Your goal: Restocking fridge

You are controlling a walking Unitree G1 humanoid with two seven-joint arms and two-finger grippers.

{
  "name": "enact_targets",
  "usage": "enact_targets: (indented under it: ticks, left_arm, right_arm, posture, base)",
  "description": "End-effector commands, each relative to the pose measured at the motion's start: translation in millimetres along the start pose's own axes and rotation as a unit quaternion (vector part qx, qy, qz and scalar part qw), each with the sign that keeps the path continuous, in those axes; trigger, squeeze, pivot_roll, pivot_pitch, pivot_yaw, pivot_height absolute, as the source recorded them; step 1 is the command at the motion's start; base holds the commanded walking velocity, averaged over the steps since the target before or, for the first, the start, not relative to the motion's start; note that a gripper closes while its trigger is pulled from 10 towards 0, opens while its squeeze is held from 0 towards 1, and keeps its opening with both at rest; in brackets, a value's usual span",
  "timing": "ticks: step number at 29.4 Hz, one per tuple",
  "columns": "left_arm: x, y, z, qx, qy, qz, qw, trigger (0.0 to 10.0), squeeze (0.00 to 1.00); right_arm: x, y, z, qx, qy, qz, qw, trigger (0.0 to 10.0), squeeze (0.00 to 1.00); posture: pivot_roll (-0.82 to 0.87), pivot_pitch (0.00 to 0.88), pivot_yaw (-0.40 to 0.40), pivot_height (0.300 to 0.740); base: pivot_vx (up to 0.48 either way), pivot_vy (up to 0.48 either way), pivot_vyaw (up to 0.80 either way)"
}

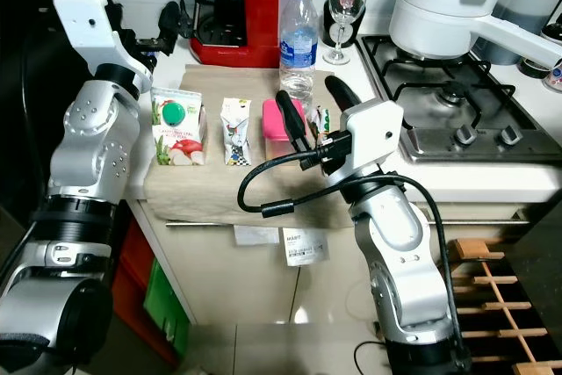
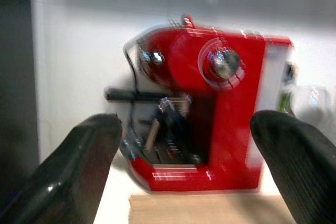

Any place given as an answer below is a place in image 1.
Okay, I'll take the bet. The wooden wine rack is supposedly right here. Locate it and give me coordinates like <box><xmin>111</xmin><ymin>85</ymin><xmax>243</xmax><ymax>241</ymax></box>
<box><xmin>448</xmin><ymin>239</ymin><xmax>562</xmax><ymax>375</ymax></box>

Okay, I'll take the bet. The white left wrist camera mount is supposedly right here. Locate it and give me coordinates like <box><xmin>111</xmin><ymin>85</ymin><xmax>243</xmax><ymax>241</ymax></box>
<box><xmin>53</xmin><ymin>0</ymin><xmax>152</xmax><ymax>77</ymax></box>

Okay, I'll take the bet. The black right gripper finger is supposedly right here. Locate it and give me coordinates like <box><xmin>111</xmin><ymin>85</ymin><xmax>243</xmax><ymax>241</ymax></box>
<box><xmin>274</xmin><ymin>90</ymin><xmax>314</xmax><ymax>155</ymax></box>
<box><xmin>323</xmin><ymin>75</ymin><xmax>363</xmax><ymax>117</ymax></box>

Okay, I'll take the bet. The white pot with handle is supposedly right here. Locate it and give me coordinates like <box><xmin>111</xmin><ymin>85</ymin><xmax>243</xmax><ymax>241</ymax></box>
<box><xmin>389</xmin><ymin>0</ymin><xmax>562</xmax><ymax>73</ymax></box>

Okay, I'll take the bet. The beige cloth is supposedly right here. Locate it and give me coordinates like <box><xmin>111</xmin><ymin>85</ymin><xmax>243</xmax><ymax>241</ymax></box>
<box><xmin>140</xmin><ymin>63</ymin><xmax>352</xmax><ymax>227</ymax></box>

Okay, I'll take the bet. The apple juice carton green cap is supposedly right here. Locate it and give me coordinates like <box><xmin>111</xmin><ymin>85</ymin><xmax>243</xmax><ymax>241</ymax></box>
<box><xmin>151</xmin><ymin>88</ymin><xmax>209</xmax><ymax>168</ymax></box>

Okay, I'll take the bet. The silver drawer handle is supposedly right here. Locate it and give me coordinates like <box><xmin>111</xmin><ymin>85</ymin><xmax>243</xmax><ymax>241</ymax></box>
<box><xmin>426</xmin><ymin>215</ymin><xmax>541</xmax><ymax>227</ymax></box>
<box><xmin>165</xmin><ymin>220</ymin><xmax>236</xmax><ymax>228</ymax></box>

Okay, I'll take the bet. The clear water bottle blue cap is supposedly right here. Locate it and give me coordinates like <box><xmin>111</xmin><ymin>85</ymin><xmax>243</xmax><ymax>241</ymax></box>
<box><xmin>278</xmin><ymin>0</ymin><xmax>320</xmax><ymax>104</ymax></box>

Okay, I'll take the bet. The red coffee machine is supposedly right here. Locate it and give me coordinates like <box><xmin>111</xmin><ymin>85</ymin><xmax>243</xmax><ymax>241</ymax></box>
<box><xmin>156</xmin><ymin>0</ymin><xmax>286</xmax><ymax>67</ymax></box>

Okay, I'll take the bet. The clear container pink lid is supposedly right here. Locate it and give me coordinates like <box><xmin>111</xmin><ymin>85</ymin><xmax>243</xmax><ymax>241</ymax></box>
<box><xmin>261</xmin><ymin>98</ymin><xmax>317</xmax><ymax>165</ymax></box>

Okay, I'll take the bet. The black fridge power cord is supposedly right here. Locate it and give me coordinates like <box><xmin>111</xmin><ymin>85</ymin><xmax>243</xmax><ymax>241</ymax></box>
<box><xmin>354</xmin><ymin>340</ymin><xmax>387</xmax><ymax>375</ymax></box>

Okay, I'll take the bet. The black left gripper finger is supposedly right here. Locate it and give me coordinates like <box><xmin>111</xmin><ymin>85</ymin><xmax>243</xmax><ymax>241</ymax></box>
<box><xmin>154</xmin><ymin>2</ymin><xmax>183</xmax><ymax>53</ymax></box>

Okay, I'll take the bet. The plain white paper label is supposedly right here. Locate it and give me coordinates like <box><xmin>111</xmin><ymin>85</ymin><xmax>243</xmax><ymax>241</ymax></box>
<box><xmin>235</xmin><ymin>226</ymin><xmax>280</xmax><ymax>246</ymax></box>

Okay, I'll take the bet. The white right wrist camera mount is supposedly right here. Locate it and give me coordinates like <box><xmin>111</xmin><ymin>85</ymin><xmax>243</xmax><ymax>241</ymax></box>
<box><xmin>321</xmin><ymin>98</ymin><xmax>414</xmax><ymax>187</ymax></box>

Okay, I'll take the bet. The small white drink carton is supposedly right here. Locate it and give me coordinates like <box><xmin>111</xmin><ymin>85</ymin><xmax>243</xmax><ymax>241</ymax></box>
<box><xmin>221</xmin><ymin>97</ymin><xmax>254</xmax><ymax>167</ymax></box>

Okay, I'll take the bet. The steel gas hob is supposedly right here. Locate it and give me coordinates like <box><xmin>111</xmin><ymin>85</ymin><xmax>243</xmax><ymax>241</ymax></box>
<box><xmin>356</xmin><ymin>34</ymin><xmax>545</xmax><ymax>165</ymax></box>

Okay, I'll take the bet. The printed white paper label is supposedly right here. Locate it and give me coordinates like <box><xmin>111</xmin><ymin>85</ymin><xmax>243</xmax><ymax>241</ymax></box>
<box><xmin>283</xmin><ymin>228</ymin><xmax>330</xmax><ymax>268</ymax></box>

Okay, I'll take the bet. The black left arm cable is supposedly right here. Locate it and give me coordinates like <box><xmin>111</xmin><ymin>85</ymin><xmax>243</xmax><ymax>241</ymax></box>
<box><xmin>0</xmin><ymin>15</ymin><xmax>67</xmax><ymax>306</ymax></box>

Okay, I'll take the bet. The green plastic board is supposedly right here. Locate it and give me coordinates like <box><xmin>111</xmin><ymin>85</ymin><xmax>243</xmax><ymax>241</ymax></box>
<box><xmin>143</xmin><ymin>256</ymin><xmax>190</xmax><ymax>358</ymax></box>

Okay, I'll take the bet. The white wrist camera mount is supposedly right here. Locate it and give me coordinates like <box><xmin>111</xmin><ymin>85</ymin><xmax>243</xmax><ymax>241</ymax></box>
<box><xmin>53</xmin><ymin>0</ymin><xmax>152</xmax><ymax>77</ymax></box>
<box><xmin>321</xmin><ymin>98</ymin><xmax>414</xmax><ymax>187</ymax></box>

